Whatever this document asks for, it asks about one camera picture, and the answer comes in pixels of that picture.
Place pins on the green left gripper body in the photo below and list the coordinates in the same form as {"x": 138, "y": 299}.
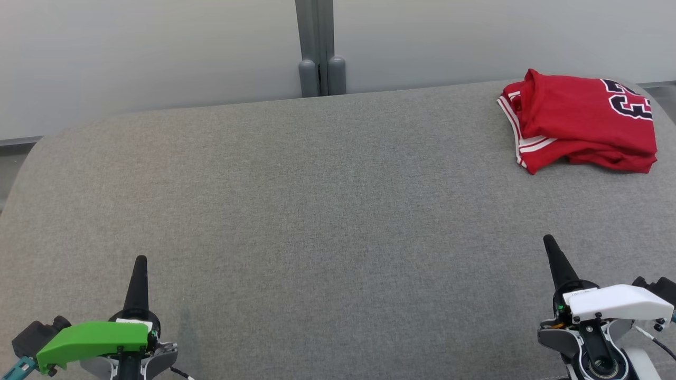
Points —
{"x": 90, "y": 340}

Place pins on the grey vertical partition post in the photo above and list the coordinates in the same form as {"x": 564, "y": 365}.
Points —
{"x": 314, "y": 26}

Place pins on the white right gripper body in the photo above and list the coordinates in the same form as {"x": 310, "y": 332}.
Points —
{"x": 618, "y": 303}

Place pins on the grey cylindrical post bumper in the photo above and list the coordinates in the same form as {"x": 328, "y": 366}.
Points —
{"x": 308, "y": 79}
{"x": 337, "y": 76}

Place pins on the red jersey white sleeves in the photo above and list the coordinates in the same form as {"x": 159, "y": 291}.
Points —
{"x": 570, "y": 111}

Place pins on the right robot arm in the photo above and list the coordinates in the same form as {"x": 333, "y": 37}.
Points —
{"x": 560, "y": 338}

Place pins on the teal left camera connector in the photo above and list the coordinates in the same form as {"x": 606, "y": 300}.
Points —
{"x": 18, "y": 368}

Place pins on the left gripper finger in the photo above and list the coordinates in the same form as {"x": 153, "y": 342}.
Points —
{"x": 138, "y": 293}

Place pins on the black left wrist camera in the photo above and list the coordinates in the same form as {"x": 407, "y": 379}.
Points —
{"x": 34, "y": 335}

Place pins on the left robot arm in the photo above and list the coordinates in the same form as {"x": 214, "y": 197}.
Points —
{"x": 158, "y": 359}

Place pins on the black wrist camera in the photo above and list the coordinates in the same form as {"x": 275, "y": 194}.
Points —
{"x": 34, "y": 335}
{"x": 660, "y": 287}

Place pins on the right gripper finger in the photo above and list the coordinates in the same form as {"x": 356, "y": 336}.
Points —
{"x": 561, "y": 272}

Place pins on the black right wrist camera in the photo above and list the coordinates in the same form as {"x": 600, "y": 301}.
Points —
{"x": 660, "y": 287}

